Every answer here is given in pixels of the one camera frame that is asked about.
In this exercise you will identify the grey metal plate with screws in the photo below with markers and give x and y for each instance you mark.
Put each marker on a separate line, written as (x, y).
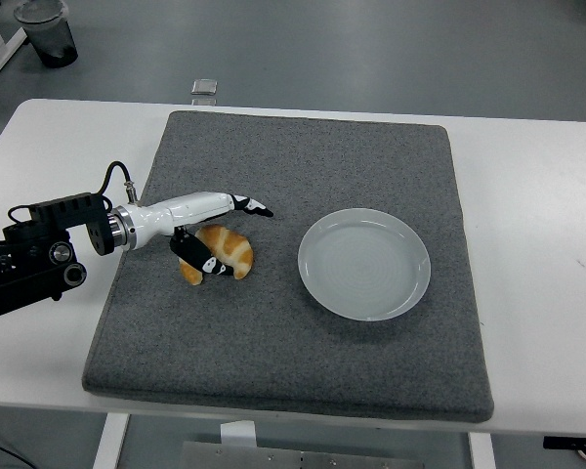
(298, 459)

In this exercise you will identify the grey felt mat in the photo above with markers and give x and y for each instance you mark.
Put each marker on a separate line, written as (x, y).
(273, 366)

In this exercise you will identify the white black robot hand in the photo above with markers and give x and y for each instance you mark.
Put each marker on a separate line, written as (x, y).
(176, 212)

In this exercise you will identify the black bin with bag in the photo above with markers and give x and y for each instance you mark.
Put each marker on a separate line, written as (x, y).
(49, 34)

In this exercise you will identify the white table leg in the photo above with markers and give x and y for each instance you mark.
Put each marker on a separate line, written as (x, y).
(481, 452)
(108, 442)

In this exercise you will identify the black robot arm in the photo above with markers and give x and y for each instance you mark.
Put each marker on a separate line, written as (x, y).
(29, 273)

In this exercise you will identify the golden croissant bread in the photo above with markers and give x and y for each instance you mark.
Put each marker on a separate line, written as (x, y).
(234, 249)

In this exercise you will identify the round grey plate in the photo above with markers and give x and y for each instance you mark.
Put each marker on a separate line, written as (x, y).
(364, 266)

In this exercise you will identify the flat silver floor plate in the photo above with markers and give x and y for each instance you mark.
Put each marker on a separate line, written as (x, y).
(204, 101)

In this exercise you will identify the black table control panel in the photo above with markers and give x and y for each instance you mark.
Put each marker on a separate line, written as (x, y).
(573, 443)

